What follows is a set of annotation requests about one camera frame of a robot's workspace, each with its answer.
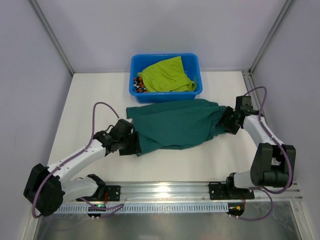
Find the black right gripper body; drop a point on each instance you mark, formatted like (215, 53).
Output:
(228, 121)

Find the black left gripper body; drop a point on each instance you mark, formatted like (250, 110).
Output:
(130, 144)

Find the dark green shorts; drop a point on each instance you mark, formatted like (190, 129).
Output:
(176, 125)

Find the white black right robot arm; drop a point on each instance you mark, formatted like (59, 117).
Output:
(273, 164)

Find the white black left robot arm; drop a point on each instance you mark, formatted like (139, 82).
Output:
(48, 187)

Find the orange black patterned shorts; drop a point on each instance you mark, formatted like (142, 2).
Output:
(138, 85)

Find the lime green shorts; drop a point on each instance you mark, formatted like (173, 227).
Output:
(167, 76)

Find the left controller board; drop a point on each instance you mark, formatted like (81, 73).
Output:
(97, 209)

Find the controller board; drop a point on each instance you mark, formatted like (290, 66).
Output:
(97, 209)
(235, 209)

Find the blue plastic bin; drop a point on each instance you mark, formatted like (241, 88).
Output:
(191, 68)

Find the right controller board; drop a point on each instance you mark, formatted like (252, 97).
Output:
(235, 209)

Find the right side aluminium rail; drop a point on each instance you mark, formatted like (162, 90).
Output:
(257, 95)

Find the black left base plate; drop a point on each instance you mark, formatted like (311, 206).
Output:
(112, 193)

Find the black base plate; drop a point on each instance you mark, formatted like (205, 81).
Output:
(225, 191)
(112, 193)

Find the aluminium mounting rail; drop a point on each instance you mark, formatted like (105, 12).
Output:
(171, 192)

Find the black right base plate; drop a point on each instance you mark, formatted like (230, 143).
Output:
(225, 191)

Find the grey slotted cable duct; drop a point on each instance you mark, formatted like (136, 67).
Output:
(148, 208)

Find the right aluminium frame post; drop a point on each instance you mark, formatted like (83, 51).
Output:
(278, 22)

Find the aluminium frame post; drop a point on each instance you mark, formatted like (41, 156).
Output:
(51, 35)
(278, 22)

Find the left aluminium frame post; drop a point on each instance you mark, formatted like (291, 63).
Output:
(51, 35)

